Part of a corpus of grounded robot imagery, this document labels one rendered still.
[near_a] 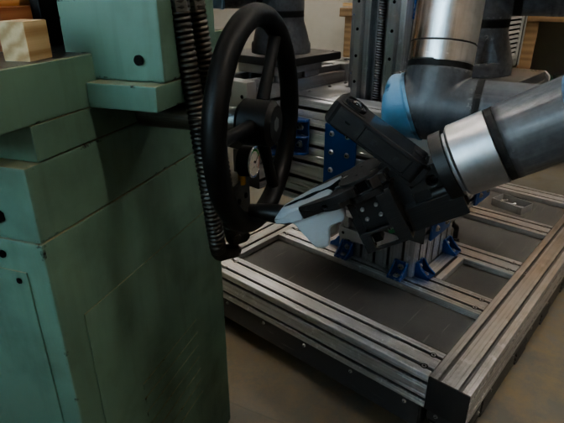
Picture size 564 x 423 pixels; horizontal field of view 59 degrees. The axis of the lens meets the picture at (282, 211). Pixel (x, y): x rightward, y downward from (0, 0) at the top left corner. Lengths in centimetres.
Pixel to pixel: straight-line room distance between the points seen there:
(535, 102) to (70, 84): 48
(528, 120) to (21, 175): 50
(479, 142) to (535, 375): 116
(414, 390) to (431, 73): 76
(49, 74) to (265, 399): 100
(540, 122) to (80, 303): 55
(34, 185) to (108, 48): 18
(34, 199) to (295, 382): 98
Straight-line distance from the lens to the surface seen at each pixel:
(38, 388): 77
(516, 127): 49
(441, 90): 60
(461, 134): 50
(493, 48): 102
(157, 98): 59
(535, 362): 164
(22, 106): 57
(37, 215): 60
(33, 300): 67
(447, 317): 135
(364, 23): 125
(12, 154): 61
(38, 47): 61
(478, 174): 50
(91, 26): 65
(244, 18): 58
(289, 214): 56
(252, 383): 141
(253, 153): 96
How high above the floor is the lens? 97
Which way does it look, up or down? 25 degrees down
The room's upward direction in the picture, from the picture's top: straight up
